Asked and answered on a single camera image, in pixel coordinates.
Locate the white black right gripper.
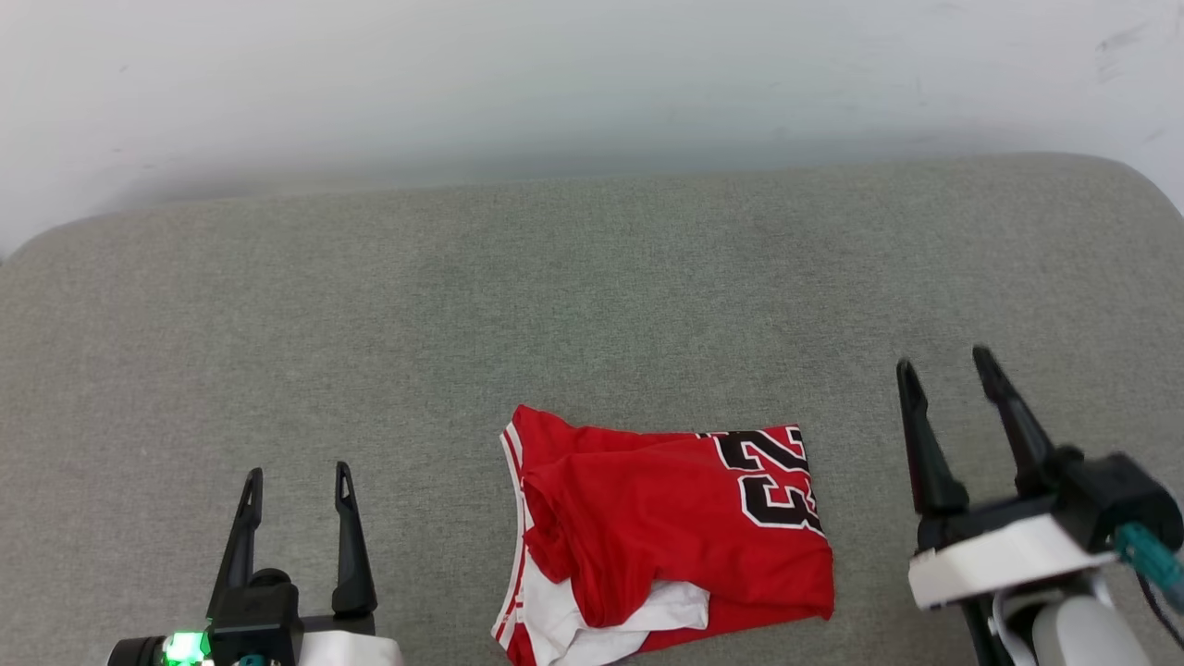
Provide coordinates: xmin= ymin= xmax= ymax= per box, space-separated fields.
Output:
xmin=894 ymin=345 xmax=1117 ymax=613

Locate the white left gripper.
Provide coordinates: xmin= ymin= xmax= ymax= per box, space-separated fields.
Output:
xmin=204 ymin=461 xmax=406 ymax=666

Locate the red white basketball jersey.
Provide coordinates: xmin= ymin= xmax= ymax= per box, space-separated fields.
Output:
xmin=490 ymin=404 xmax=836 ymax=666

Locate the grey fabric sofa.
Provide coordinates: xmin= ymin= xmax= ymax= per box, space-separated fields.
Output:
xmin=0 ymin=153 xmax=1184 ymax=666

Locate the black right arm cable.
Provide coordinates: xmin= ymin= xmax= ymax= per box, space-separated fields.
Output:
xmin=1113 ymin=521 xmax=1184 ymax=644

